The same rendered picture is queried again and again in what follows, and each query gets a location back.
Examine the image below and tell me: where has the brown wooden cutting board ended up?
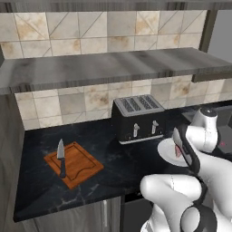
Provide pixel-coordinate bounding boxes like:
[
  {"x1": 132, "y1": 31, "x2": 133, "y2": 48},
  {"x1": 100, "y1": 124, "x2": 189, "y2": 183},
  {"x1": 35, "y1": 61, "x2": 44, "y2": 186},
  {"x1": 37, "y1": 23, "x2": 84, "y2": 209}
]
[{"x1": 43, "y1": 140, "x2": 105, "y2": 191}]

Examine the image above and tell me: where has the white round plate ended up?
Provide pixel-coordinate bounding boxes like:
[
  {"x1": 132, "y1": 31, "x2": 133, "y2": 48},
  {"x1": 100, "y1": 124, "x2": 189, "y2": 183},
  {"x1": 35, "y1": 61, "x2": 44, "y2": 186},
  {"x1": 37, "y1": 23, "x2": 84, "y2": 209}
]
[{"x1": 157, "y1": 137, "x2": 194, "y2": 168}]

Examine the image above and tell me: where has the pink raw meat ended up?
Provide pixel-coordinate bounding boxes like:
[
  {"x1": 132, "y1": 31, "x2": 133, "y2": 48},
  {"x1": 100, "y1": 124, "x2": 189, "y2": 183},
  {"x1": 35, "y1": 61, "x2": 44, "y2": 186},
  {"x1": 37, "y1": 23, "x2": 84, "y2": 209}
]
[{"x1": 174, "y1": 144, "x2": 183, "y2": 159}]

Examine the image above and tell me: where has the dark drawer front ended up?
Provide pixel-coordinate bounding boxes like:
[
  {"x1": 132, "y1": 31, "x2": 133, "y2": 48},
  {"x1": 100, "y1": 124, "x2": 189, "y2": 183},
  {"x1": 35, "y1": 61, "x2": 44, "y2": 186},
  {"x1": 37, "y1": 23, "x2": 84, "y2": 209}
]
[{"x1": 121, "y1": 193, "x2": 153, "y2": 232}]

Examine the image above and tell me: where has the black four-slot toaster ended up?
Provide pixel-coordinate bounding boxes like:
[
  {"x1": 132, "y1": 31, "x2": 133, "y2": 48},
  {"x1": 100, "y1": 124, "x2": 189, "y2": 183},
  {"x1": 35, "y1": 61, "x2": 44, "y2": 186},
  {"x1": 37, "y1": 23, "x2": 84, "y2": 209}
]
[{"x1": 111, "y1": 94, "x2": 168, "y2": 145}]

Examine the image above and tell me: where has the steel cupboard front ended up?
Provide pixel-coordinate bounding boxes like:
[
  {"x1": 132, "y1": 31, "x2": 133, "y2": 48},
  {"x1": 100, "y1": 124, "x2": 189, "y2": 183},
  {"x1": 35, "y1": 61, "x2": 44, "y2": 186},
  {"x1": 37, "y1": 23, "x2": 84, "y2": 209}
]
[{"x1": 21, "y1": 196, "x2": 122, "y2": 232}]

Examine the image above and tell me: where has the grey tall cupboard side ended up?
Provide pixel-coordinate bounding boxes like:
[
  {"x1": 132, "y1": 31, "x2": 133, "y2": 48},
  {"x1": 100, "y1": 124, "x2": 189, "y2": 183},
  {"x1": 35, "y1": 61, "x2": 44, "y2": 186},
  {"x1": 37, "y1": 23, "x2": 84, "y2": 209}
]
[{"x1": 0, "y1": 93, "x2": 25, "y2": 232}]

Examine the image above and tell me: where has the grey range hood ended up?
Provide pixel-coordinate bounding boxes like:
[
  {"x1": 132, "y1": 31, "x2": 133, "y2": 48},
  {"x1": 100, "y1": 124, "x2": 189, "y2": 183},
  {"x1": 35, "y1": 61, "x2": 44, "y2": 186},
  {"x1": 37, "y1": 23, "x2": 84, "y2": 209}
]
[{"x1": 191, "y1": 9, "x2": 232, "y2": 83}]

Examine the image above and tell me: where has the grey wooden wall shelf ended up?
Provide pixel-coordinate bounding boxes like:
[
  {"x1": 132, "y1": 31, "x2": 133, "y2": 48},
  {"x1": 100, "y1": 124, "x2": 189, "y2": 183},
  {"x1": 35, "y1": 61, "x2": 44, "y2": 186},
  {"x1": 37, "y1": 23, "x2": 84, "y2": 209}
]
[{"x1": 0, "y1": 47, "x2": 232, "y2": 96}]

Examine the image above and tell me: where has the black-handled kitchen knife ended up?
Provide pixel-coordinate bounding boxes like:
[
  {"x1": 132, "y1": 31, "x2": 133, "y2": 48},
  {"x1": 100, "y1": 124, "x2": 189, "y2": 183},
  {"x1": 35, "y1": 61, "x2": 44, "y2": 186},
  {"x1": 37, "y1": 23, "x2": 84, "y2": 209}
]
[{"x1": 56, "y1": 138, "x2": 67, "y2": 179}]

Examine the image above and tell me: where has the steel bar handle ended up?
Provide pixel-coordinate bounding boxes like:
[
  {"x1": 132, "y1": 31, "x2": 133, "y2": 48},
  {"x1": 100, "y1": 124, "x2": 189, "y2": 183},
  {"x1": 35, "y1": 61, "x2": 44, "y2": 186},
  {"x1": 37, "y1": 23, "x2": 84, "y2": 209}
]
[{"x1": 101, "y1": 198, "x2": 110, "y2": 231}]

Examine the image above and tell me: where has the grey wooden wall cupboard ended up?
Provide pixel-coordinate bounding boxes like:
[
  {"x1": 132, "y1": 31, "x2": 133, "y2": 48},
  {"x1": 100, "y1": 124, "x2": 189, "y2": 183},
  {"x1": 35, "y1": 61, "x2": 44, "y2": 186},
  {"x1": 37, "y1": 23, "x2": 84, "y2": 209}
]
[{"x1": 0, "y1": 0, "x2": 232, "y2": 14}]

